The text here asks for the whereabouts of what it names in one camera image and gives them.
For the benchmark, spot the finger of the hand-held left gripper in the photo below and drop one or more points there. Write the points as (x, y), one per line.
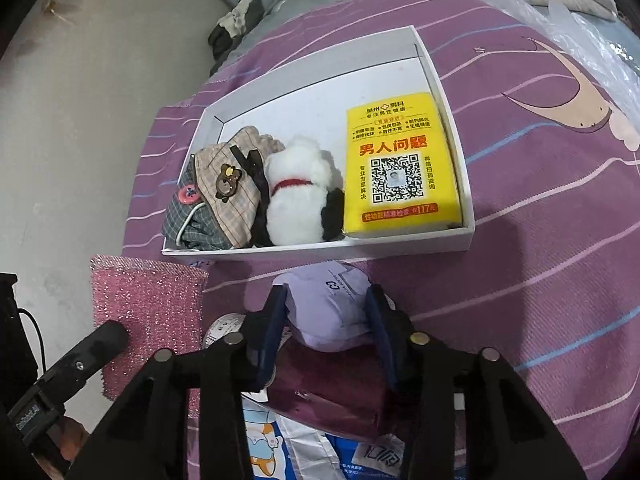
(95, 350)

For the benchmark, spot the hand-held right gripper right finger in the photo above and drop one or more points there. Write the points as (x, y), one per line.
(382, 335)

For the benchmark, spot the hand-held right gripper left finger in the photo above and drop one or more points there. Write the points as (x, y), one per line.
(267, 332)

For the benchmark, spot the lilac soft pack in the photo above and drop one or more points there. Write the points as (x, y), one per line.
(325, 305)

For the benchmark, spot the pink glitter cloth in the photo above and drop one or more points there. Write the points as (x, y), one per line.
(145, 300)

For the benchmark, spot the small cartoon print packet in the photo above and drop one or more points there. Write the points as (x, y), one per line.
(260, 440)

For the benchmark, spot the grey plaid pouch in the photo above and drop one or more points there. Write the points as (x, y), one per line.
(200, 225)

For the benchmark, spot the blue packet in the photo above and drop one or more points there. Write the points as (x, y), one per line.
(345, 460)

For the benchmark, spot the white plush dog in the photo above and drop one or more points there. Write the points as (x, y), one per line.
(295, 195)

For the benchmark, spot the beige plaid pouch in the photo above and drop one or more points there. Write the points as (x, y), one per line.
(235, 180)

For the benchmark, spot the yellow tissue pack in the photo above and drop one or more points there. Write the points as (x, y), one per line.
(395, 160)

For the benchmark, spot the white cardboard box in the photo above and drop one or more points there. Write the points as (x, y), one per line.
(310, 90)

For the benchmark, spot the person's left hand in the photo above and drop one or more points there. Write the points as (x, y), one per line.
(74, 435)

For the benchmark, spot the small silver packet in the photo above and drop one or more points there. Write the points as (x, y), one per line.
(222, 327)

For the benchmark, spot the purple striped blanket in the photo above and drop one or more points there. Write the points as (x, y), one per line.
(525, 210)

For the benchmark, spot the dark clothes bundle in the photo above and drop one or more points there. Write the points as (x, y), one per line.
(235, 25)

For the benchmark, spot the clear plastic bag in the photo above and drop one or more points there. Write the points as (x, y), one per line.
(590, 35)

